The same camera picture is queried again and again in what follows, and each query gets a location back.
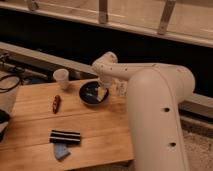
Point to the white and yellow gripper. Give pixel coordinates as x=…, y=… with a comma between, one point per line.
x=102, y=87

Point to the dark ceramic bowl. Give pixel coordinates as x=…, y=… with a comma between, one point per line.
x=91, y=93

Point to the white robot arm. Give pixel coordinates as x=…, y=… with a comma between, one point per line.
x=154, y=91

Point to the clear small bottle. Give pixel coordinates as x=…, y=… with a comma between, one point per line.
x=121, y=88

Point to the white plastic cup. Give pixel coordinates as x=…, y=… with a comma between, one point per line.
x=62, y=78

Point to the red pocket knife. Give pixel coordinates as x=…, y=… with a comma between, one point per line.
x=56, y=104

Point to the black white striped cloth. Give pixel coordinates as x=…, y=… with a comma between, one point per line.
x=65, y=137

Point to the dark object at left edge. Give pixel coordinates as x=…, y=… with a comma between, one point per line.
x=4, y=121

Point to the metal bracket middle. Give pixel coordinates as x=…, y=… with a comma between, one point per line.
x=103, y=11

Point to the metal bracket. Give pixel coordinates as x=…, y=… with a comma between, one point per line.
x=166, y=15
x=103, y=11

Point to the metal bracket right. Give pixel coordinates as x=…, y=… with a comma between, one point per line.
x=166, y=15

